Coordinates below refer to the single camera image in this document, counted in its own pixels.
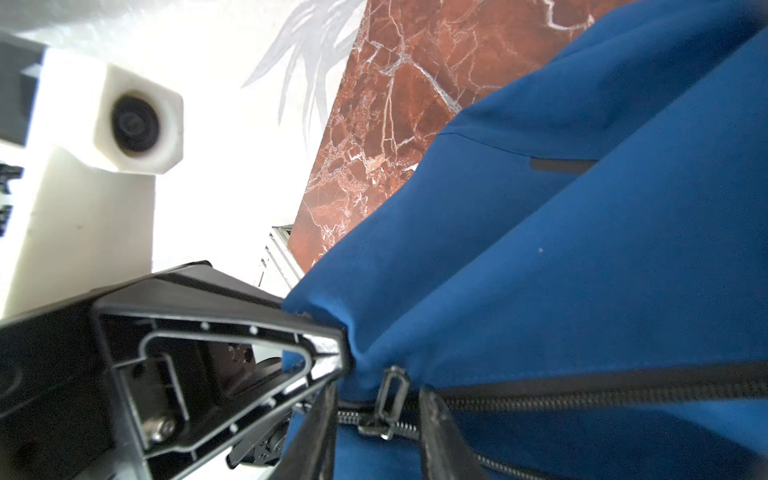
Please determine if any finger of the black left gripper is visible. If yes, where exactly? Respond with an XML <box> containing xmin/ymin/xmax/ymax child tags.
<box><xmin>107</xmin><ymin>262</ymin><xmax>282</xmax><ymax>312</ymax></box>

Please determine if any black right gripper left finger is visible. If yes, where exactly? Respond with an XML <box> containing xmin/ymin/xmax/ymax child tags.
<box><xmin>270</xmin><ymin>382</ymin><xmax>338</xmax><ymax>480</ymax></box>

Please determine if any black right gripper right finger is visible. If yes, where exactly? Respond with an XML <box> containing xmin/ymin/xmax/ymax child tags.
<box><xmin>418</xmin><ymin>386</ymin><xmax>488</xmax><ymax>480</ymax></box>

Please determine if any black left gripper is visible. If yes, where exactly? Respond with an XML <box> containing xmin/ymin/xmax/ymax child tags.
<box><xmin>1</xmin><ymin>296</ymin><xmax>351</xmax><ymax>479</ymax></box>

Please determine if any blue zip jacket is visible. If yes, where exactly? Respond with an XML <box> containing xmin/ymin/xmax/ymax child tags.
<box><xmin>283</xmin><ymin>1</ymin><xmax>767</xmax><ymax>479</ymax></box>

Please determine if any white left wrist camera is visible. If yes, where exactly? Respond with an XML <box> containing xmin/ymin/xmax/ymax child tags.
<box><xmin>1</xmin><ymin>37</ymin><xmax>184</xmax><ymax>318</ymax></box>

